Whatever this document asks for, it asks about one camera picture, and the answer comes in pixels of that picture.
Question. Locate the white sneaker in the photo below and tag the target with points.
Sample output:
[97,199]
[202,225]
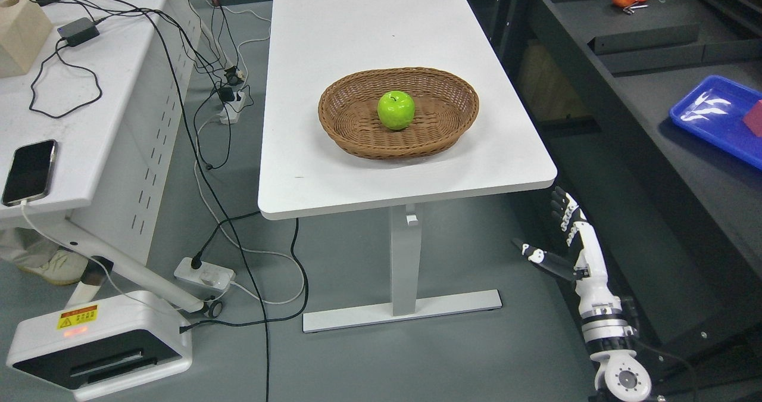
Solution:
[59,268]

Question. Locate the green apple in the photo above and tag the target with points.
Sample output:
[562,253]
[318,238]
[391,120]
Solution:
[396,110]

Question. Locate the white standing desk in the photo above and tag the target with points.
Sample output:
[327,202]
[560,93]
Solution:
[304,173]

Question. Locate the brown wicker basket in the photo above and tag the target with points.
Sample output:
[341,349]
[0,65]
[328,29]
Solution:
[446,106]

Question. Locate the white left side table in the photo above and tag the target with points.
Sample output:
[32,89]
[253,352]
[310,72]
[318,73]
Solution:
[114,113]

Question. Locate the blue plastic tray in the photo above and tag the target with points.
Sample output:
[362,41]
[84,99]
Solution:
[714,111]

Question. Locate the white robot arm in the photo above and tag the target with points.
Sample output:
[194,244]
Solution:
[607,336]

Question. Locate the white floor power strip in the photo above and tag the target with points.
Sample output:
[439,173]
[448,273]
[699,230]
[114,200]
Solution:
[208,275]

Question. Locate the black smartphone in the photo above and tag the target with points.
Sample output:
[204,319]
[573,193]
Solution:
[30,175]

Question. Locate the white black floor device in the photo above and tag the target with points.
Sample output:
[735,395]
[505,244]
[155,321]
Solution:
[105,346]

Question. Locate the red block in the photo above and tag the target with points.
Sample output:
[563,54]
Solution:
[753,119]

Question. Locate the white far power strip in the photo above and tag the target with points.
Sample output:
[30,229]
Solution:
[231,112]

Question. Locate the black power adapter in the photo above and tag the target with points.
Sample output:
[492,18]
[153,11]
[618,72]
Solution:
[78,31]

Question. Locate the black metal shelf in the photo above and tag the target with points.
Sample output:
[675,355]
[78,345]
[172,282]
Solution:
[679,218]

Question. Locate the wooden block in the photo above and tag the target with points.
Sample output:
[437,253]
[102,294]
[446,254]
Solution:
[24,30]

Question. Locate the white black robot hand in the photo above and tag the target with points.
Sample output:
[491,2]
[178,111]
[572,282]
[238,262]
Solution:
[583,264]

